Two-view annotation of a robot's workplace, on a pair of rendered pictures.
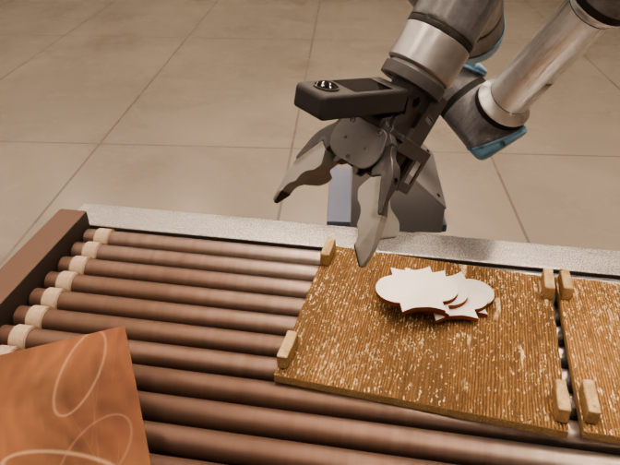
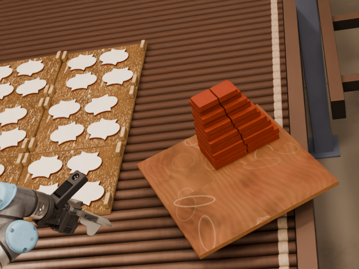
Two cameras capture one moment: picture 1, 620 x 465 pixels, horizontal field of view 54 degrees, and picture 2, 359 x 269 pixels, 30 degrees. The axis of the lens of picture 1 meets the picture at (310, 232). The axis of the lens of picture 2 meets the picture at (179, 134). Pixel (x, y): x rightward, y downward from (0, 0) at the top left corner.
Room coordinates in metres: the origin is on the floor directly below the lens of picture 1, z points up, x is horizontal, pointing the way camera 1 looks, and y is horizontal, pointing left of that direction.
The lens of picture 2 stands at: (1.91, 0.45, 2.59)
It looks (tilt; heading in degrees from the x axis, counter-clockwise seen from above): 40 degrees down; 186
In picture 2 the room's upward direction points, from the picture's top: 17 degrees counter-clockwise
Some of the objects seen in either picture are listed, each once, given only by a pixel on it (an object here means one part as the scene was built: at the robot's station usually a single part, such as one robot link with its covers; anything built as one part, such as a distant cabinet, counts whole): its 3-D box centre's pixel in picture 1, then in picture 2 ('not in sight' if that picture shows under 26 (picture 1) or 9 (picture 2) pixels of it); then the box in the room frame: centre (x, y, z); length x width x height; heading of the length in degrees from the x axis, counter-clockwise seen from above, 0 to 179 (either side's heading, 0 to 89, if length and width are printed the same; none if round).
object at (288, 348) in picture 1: (287, 350); not in sight; (0.67, 0.03, 0.95); 0.06 x 0.02 x 0.03; 165
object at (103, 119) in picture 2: not in sight; (84, 119); (-0.31, -0.17, 0.94); 0.41 x 0.35 x 0.04; 81
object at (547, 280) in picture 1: (547, 283); not in sight; (0.83, -0.41, 0.95); 0.06 x 0.02 x 0.03; 165
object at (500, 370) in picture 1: (425, 324); not in sight; (0.75, -0.19, 0.93); 0.41 x 0.35 x 0.02; 75
